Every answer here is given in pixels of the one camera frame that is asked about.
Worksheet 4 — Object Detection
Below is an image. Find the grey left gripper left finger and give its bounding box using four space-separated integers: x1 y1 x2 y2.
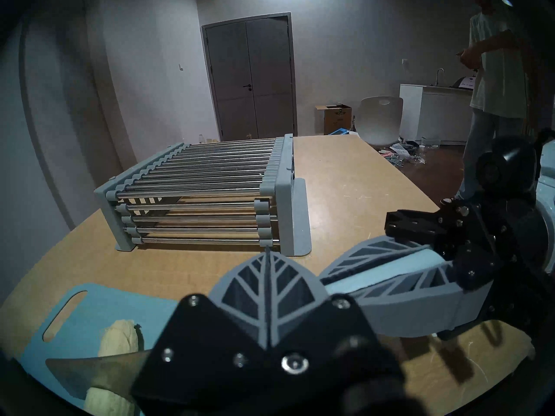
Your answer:
208 250 269 351

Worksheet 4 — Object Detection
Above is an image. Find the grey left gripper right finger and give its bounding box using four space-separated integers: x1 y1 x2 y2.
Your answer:
269 250 330 349

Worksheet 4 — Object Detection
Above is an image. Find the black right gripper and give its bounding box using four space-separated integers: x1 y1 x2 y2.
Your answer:
319 193 555 338

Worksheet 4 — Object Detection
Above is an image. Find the peeled banana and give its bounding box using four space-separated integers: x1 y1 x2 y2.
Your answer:
85 319 140 416

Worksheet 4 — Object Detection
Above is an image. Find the light blue handled knife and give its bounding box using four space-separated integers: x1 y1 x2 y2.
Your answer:
46 248 447 401

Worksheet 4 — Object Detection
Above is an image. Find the blue cutting board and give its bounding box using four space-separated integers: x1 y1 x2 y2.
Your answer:
20 283 180 411

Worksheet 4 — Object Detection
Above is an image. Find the grey dish rack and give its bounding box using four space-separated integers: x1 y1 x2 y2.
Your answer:
94 133 313 257

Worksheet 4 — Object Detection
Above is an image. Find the white chair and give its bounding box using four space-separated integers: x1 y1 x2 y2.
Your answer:
356 96 404 148

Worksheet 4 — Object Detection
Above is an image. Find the white cabinet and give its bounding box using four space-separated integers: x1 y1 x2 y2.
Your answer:
399 84 477 145

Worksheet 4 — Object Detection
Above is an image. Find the cardboard box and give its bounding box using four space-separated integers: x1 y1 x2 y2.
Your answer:
315 104 353 135

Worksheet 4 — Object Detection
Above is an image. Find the grey double door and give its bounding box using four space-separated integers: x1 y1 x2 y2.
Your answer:
202 12 298 142

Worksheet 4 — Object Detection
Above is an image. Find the person in white shirt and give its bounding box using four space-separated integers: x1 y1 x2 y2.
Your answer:
440 0 542 208

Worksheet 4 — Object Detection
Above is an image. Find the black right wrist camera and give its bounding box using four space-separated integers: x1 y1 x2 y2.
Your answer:
475 136 542 199

